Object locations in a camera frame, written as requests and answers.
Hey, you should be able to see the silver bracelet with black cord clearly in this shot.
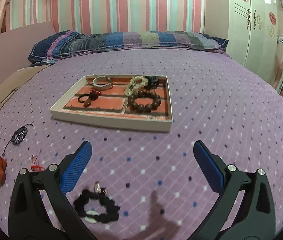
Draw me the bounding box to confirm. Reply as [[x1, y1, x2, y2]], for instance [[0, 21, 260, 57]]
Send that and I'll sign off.
[[3, 123, 33, 153]]

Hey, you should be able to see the black hair claw clip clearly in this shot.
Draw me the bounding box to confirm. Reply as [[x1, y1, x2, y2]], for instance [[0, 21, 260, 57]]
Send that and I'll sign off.
[[144, 75, 159, 90]]

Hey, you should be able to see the red knotted cord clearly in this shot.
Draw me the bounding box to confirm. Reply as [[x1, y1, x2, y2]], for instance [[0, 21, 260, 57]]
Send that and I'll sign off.
[[30, 154, 45, 172]]

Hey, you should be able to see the purple checked bedspread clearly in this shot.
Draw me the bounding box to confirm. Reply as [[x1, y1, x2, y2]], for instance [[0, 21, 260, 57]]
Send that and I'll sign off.
[[0, 47, 283, 240]]

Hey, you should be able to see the brown wooden bead bracelet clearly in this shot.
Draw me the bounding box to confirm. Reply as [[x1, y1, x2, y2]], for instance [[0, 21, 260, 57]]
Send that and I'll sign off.
[[128, 90, 162, 113]]

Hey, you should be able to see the black scrunchie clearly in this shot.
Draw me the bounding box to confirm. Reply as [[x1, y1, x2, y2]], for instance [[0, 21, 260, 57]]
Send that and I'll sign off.
[[73, 182, 121, 225]]

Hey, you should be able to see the beige folded blanket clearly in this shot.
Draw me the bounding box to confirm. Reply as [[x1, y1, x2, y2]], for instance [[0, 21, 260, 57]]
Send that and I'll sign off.
[[0, 64, 54, 119]]

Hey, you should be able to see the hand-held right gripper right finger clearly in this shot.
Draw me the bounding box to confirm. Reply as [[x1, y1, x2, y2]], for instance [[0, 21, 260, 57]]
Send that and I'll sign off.
[[193, 140, 277, 240]]

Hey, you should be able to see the white silver bangle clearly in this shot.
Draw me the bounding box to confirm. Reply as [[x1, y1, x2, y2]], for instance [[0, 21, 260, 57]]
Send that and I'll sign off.
[[92, 76, 113, 92]]

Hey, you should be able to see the white tray with brick lining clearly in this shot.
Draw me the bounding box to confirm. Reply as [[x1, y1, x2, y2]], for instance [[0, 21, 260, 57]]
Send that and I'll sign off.
[[50, 74, 173, 133]]

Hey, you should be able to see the white wardrobe with decals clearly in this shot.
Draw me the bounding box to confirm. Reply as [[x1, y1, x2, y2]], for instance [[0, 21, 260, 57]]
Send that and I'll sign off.
[[228, 0, 283, 95]]

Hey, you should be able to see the patchwork pillow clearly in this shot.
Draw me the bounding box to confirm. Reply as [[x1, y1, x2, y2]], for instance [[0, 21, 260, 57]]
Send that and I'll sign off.
[[28, 31, 229, 64]]

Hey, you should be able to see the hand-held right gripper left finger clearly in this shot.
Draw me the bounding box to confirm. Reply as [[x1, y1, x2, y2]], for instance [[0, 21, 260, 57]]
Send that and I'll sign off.
[[8, 141, 97, 240]]

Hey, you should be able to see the pink headboard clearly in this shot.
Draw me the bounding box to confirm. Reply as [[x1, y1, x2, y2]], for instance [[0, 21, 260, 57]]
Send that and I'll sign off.
[[0, 21, 57, 98]]

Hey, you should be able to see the cream scrunchie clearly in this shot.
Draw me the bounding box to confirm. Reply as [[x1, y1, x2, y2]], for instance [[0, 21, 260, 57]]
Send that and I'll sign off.
[[124, 75, 149, 97]]

